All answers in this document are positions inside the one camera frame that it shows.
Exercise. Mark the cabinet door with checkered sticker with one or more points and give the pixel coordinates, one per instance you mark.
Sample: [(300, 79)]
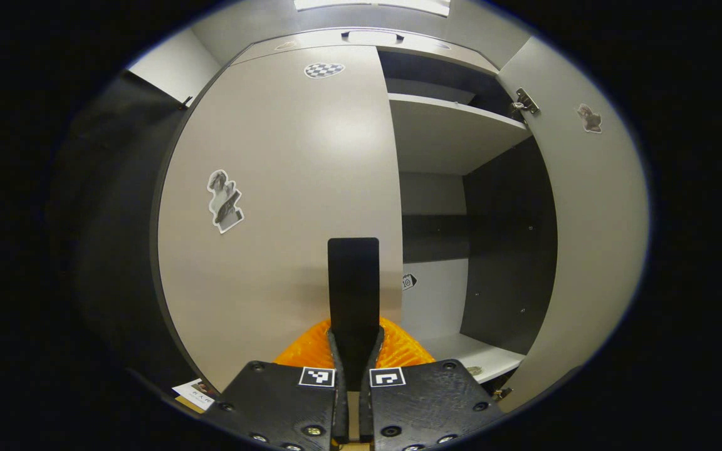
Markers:
[(261, 156)]

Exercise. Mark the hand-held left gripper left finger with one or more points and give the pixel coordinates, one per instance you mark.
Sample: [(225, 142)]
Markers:
[(340, 407)]

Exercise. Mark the black backdrop cloth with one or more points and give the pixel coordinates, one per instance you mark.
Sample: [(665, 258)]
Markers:
[(110, 238)]

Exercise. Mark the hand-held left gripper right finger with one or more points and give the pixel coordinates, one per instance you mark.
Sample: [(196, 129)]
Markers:
[(366, 407)]

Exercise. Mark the white printed card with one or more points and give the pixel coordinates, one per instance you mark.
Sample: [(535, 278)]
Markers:
[(195, 394)]

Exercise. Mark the beige double-door shoe cabinet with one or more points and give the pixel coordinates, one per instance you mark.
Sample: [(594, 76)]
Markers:
[(449, 138)]

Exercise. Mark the cabinet door with grey stickers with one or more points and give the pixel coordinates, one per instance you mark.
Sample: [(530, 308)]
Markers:
[(586, 250)]

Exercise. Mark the long ceiling light panel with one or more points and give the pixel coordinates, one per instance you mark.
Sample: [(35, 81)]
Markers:
[(373, 5)]

